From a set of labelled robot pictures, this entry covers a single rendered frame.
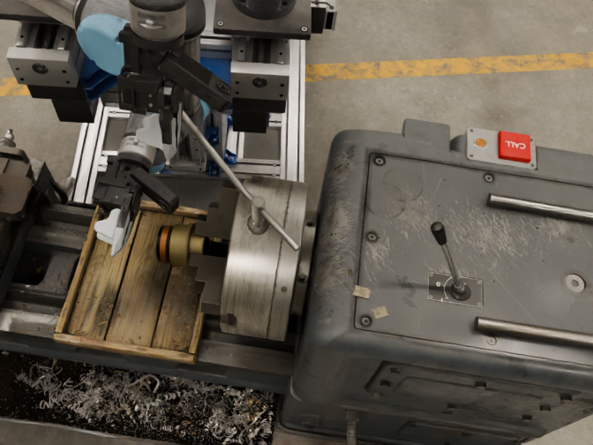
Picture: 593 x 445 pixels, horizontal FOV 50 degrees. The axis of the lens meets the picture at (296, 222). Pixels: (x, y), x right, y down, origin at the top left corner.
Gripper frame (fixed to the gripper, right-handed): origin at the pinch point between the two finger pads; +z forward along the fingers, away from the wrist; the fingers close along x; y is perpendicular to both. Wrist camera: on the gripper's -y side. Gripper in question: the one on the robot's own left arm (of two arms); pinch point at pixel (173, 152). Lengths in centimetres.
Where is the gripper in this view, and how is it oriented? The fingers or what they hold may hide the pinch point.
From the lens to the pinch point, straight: 103.2
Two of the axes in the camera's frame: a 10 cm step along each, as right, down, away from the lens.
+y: -9.9, -1.6, 0.0
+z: -1.2, 7.5, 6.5
